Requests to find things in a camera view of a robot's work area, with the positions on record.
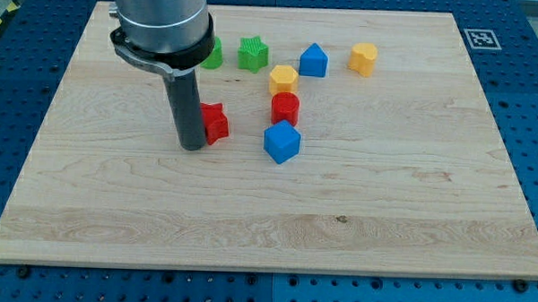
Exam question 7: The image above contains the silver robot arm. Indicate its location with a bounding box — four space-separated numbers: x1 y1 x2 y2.
109 0 215 79

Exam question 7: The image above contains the yellow heart block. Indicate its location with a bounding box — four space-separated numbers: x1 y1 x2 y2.
347 42 378 77

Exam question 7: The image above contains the blue cube block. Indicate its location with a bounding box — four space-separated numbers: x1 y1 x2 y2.
264 120 301 164

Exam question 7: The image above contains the red cylinder block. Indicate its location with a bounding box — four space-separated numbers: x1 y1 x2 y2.
271 92 300 126

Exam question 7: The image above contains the red star block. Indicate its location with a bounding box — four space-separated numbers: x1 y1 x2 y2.
201 102 230 145

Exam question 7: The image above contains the yellow hexagon block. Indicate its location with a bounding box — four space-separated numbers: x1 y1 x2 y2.
268 65 299 96

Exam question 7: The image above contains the wooden board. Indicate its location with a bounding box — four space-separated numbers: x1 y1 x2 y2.
0 2 538 280

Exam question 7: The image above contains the green star block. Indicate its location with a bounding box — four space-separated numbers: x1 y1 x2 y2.
237 36 269 73

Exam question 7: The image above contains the blue triangle block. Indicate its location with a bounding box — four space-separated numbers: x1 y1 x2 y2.
299 43 329 78

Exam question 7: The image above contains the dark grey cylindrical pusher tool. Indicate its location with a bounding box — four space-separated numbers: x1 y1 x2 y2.
164 68 206 151

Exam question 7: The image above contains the green round block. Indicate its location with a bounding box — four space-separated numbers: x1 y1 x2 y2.
200 36 223 69

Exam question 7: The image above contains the white fiducial marker tag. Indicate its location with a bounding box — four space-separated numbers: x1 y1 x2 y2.
464 28 501 50

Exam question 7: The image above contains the black and yellow hazard tape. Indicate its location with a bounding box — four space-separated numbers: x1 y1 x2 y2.
0 0 22 38

